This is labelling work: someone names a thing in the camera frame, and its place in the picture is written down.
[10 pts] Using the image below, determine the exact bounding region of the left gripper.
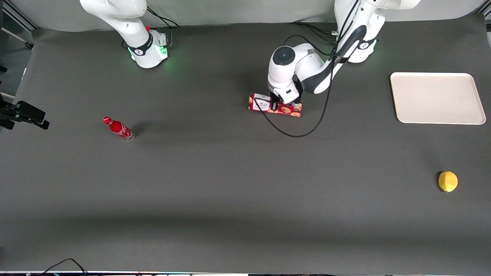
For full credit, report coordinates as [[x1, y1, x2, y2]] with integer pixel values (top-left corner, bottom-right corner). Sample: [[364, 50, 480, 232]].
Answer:
[[272, 86, 302, 112]]

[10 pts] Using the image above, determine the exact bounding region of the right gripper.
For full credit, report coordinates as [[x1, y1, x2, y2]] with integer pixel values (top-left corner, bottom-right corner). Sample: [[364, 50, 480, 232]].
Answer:
[[0, 100, 50, 130]]

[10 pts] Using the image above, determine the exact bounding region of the red tartan cookie box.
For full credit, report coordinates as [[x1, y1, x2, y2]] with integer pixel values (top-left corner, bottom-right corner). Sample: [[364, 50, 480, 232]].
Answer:
[[248, 93, 303, 118]]

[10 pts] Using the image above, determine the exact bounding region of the cream plastic tray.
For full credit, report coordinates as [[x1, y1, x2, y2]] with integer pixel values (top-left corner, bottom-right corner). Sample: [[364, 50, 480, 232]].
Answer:
[[390, 72, 486, 125]]

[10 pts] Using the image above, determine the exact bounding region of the thin metal rod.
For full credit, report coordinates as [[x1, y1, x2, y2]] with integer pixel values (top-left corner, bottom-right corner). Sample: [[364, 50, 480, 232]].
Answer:
[[0, 28, 34, 49]]

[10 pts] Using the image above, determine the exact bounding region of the red cola bottle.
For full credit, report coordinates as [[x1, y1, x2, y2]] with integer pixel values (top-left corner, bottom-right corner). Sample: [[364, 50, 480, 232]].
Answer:
[[103, 117, 135, 141]]

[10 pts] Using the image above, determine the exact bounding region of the yellow lemon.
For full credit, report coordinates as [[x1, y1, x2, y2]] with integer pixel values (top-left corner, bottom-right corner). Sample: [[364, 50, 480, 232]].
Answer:
[[438, 171, 458, 192]]

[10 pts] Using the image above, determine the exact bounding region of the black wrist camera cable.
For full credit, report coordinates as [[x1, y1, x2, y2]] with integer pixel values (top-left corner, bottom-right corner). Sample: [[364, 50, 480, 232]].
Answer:
[[254, 0, 363, 138]]

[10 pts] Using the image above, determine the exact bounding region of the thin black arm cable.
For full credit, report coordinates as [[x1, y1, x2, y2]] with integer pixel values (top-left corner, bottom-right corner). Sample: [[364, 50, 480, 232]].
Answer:
[[283, 34, 338, 59]]

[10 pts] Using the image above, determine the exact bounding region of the black base cable bundle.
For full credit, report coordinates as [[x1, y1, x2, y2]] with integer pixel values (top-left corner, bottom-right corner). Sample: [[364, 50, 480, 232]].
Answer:
[[147, 7, 180, 28], [290, 22, 338, 43]]

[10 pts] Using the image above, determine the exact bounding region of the aluminium frame rail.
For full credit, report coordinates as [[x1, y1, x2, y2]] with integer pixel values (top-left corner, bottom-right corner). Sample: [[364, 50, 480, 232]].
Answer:
[[3, 0, 39, 30]]

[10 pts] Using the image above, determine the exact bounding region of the thin black floor cable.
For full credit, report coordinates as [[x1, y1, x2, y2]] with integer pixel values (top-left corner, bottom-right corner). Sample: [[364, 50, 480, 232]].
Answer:
[[38, 258, 89, 276]]

